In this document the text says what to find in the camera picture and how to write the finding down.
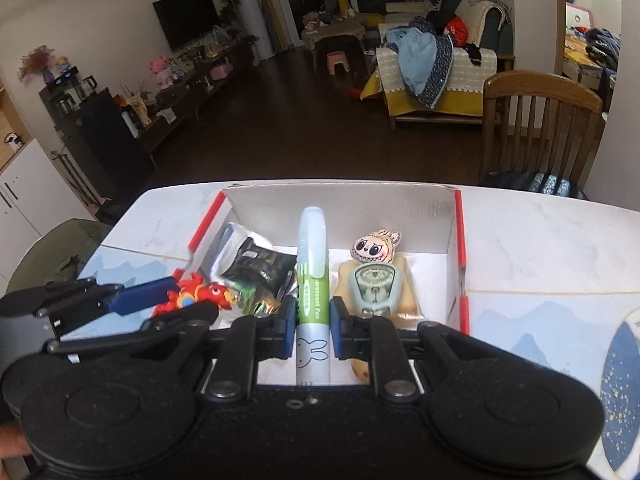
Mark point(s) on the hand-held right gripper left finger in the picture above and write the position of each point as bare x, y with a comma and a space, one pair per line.
289, 330

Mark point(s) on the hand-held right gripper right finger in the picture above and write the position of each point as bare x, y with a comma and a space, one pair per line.
336, 330

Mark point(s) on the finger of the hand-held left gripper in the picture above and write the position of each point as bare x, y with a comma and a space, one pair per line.
142, 297
195, 314

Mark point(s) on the green yellow small packet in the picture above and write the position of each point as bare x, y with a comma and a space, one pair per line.
257, 305

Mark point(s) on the yellow spotted cat toy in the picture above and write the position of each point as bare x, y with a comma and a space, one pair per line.
361, 371

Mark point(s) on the dark brown snack packet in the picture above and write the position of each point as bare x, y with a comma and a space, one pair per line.
260, 265

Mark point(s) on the white green highlighter pen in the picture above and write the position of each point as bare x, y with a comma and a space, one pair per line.
312, 260

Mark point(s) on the yellow sponge pack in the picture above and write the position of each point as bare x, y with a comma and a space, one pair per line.
407, 285

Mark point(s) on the plush doll face charm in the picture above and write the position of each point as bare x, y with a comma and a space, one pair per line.
375, 247

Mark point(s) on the red cardboard box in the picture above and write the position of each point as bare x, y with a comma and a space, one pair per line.
380, 210

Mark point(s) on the person's left hand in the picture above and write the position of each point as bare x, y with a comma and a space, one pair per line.
12, 442

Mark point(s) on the white cabinet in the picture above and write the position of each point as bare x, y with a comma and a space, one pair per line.
30, 200

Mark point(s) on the black cabinet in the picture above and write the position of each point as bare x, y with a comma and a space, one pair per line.
100, 145

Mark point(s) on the dark wooden tv cabinet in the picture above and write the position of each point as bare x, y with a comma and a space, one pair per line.
190, 95

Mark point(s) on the pink plush toy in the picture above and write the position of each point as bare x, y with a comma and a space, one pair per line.
158, 70

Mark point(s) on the pink bag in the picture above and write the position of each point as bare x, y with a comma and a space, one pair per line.
221, 71

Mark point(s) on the dried flower bunch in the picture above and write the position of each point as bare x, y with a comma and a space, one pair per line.
36, 60

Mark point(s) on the pink plastic stool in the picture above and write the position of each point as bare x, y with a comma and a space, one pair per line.
338, 62

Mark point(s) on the pile of clothes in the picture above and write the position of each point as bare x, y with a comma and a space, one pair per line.
420, 60

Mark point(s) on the flat screen television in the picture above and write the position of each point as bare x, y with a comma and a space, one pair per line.
185, 17

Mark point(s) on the wooden dining chair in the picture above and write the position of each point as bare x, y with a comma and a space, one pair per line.
540, 130

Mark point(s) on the fabric sofa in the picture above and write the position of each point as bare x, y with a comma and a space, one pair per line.
475, 80

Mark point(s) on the coffee table with cloth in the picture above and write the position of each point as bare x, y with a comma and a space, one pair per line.
335, 32

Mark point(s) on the white tower air conditioner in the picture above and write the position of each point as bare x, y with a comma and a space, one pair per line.
252, 10

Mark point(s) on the leafy house plant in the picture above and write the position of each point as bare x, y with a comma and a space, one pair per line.
232, 2

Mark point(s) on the orange bag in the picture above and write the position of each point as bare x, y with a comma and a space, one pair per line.
456, 30

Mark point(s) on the bed with clothes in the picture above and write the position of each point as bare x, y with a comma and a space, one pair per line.
595, 45

